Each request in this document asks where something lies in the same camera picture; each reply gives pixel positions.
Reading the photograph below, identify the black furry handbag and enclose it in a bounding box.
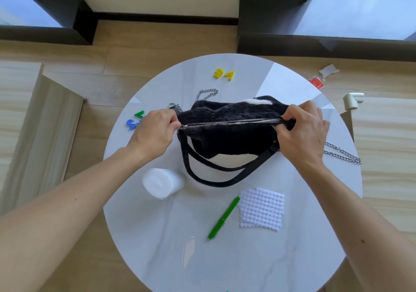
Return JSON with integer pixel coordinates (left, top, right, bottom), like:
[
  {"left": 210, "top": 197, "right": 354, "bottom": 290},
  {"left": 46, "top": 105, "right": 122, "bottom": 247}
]
[{"left": 175, "top": 95, "right": 297, "bottom": 188}]

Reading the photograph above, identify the sheet of white round dots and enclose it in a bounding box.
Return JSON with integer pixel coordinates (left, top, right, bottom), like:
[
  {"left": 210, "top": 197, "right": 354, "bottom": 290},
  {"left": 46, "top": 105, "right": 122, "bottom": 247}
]
[{"left": 238, "top": 187, "right": 285, "bottom": 232}]

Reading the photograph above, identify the green pen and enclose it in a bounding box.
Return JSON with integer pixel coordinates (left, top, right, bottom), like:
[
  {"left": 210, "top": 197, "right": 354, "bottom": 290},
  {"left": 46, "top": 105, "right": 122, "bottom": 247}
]
[{"left": 208, "top": 196, "right": 241, "bottom": 240}]

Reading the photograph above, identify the person's left hand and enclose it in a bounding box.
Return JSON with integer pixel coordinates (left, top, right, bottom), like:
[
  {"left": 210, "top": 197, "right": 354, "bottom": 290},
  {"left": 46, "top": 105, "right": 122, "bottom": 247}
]
[{"left": 127, "top": 108, "right": 182, "bottom": 164}]

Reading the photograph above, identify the red and clear packet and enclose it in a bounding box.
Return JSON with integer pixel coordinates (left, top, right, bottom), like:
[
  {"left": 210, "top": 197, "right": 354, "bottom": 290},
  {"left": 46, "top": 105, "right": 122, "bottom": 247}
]
[{"left": 308, "top": 75, "right": 325, "bottom": 90}]

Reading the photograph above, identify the person's left forearm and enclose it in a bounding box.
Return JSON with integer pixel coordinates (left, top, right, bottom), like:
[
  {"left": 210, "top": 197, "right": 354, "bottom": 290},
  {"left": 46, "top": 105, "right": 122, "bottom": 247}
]
[{"left": 0, "top": 146, "right": 153, "bottom": 292}]

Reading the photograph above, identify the white corner guard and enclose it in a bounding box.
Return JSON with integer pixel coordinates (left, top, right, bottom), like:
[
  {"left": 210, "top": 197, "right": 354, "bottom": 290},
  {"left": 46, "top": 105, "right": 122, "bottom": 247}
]
[{"left": 343, "top": 92, "right": 365, "bottom": 110}]

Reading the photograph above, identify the person's right hand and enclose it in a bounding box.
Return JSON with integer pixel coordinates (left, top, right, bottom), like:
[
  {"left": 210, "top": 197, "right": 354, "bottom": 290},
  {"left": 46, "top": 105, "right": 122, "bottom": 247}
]
[{"left": 272, "top": 100, "right": 331, "bottom": 169}]

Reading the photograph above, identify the light wooden board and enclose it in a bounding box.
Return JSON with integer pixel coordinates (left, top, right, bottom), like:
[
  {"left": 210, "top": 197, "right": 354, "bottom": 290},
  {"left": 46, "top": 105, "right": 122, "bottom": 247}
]
[{"left": 0, "top": 61, "right": 85, "bottom": 215}]

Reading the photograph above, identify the white paper scrap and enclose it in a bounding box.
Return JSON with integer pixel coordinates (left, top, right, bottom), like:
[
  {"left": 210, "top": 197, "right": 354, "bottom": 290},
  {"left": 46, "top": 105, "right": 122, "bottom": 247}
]
[{"left": 319, "top": 63, "right": 340, "bottom": 79}]

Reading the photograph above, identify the silver chain strap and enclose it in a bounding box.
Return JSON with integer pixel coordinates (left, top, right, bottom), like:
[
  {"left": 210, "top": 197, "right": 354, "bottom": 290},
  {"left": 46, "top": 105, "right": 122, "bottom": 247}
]
[{"left": 167, "top": 89, "right": 362, "bottom": 165}]

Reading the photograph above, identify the white plastic roll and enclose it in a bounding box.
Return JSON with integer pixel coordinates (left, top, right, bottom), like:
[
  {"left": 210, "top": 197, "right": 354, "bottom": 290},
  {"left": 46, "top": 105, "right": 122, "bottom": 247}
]
[{"left": 142, "top": 168, "right": 186, "bottom": 200}]

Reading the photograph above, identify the person's right forearm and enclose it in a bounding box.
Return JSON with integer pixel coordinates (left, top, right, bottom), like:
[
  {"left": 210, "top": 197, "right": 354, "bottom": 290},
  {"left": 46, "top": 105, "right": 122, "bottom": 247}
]
[{"left": 292, "top": 158, "right": 416, "bottom": 292}]

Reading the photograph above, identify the black window frame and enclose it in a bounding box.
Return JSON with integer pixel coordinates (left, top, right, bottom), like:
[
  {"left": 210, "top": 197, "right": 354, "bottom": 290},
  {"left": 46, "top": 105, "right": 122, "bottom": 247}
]
[
  {"left": 237, "top": 0, "right": 416, "bottom": 63},
  {"left": 0, "top": 0, "right": 98, "bottom": 46}
]

